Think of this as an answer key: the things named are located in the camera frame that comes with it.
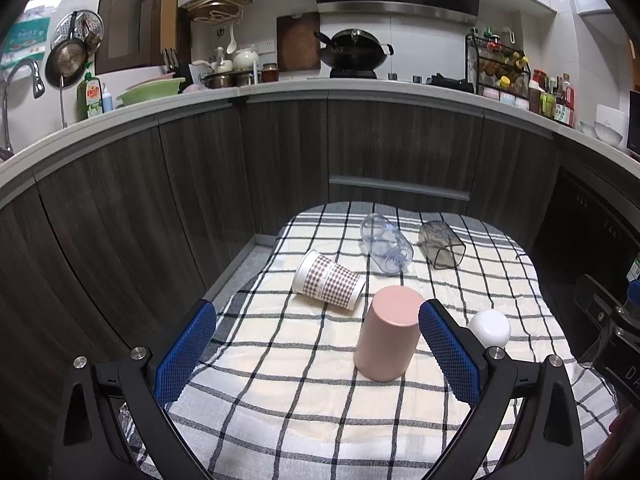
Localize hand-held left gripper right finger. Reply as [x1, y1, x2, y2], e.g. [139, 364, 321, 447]
[418, 298, 586, 480]

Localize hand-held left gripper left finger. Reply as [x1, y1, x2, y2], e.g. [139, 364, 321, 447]
[60, 299, 217, 480]

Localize pink cup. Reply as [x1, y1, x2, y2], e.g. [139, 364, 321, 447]
[353, 285, 425, 382]

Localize small white cup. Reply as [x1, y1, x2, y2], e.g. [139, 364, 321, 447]
[467, 309, 512, 349]

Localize smoked grey glass cup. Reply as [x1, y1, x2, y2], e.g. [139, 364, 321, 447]
[418, 221, 467, 271]

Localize clear plastic cup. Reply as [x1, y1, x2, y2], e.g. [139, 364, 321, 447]
[360, 213, 415, 276]

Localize brown checked paper cup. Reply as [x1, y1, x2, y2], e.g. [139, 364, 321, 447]
[292, 249, 366, 311]

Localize person's right hand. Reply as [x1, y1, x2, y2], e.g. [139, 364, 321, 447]
[586, 402, 640, 480]

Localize black checked white cloth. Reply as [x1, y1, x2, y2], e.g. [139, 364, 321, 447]
[117, 201, 621, 480]

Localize black built-in appliance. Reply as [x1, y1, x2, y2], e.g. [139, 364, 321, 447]
[530, 160, 640, 361]

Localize dark wood kitchen cabinets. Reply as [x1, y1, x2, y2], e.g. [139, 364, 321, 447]
[0, 87, 566, 480]

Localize green plastic basin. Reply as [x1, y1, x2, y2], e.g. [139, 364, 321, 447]
[116, 77, 186, 107]

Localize row of seasoning bottles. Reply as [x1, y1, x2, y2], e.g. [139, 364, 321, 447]
[529, 69, 576, 127]

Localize green dish soap bottle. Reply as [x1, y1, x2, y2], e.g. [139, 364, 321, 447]
[76, 62, 104, 122]

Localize steel pot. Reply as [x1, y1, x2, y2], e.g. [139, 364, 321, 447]
[202, 71, 256, 89]

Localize white jug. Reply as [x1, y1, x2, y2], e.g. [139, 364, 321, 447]
[191, 60, 214, 87]

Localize gas stove burner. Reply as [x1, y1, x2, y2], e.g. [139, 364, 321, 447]
[329, 67, 378, 80]

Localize white teapot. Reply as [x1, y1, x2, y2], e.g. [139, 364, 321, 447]
[233, 46, 261, 72]

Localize hanging steel frying pan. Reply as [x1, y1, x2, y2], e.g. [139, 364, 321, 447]
[45, 12, 90, 90]

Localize black wok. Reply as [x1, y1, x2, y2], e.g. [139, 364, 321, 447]
[314, 29, 395, 72]

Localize chrome kitchen faucet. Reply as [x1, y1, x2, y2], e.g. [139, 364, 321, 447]
[0, 59, 46, 157]

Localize dark wooden cutting board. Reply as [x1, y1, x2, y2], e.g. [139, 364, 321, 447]
[276, 12, 321, 72]

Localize round steel steamer rack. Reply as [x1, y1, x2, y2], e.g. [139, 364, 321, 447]
[52, 10, 104, 61]

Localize grey drawer handle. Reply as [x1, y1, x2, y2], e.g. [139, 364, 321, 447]
[328, 175, 472, 202]

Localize black wire spice rack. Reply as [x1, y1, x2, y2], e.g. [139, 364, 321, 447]
[465, 27, 531, 100]

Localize brown wooden window frame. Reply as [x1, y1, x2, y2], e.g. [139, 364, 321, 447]
[95, 0, 182, 76]

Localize wall rack with wooden boards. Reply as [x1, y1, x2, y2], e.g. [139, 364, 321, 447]
[186, 0, 253, 24]

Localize wall poster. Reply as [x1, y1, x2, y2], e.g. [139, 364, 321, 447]
[0, 7, 53, 68]

